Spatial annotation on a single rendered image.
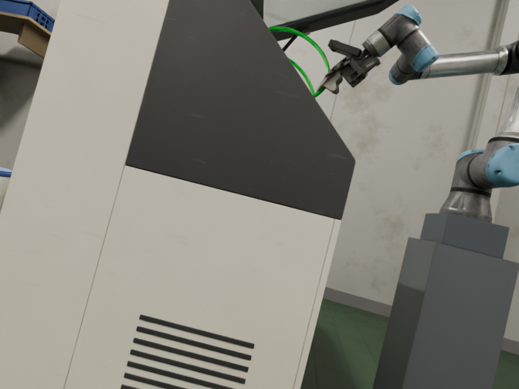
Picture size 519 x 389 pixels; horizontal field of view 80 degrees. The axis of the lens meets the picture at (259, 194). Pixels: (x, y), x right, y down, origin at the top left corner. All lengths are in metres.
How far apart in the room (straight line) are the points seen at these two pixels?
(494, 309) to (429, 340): 0.21
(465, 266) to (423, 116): 2.75
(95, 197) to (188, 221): 0.25
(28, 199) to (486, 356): 1.35
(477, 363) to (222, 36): 1.18
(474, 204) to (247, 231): 0.75
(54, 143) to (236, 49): 0.54
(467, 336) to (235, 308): 0.70
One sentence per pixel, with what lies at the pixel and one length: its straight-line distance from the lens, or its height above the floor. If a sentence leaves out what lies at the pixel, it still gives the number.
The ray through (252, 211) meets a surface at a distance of 0.79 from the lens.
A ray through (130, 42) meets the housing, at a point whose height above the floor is 1.11.
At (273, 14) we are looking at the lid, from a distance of 1.55.
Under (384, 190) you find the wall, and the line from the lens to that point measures 3.48.
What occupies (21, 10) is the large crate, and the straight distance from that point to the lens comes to 4.57.
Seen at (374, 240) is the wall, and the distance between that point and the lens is 3.46.
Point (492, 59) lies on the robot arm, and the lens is 1.36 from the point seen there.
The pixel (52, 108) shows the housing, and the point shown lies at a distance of 0.99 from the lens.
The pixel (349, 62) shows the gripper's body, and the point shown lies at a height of 1.30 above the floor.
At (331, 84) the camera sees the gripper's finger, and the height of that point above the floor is 1.24.
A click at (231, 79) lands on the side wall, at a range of 0.86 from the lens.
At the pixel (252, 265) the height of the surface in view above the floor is 0.62.
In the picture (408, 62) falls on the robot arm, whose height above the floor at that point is 1.33.
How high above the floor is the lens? 0.78
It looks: 2 degrees up
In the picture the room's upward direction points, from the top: 14 degrees clockwise
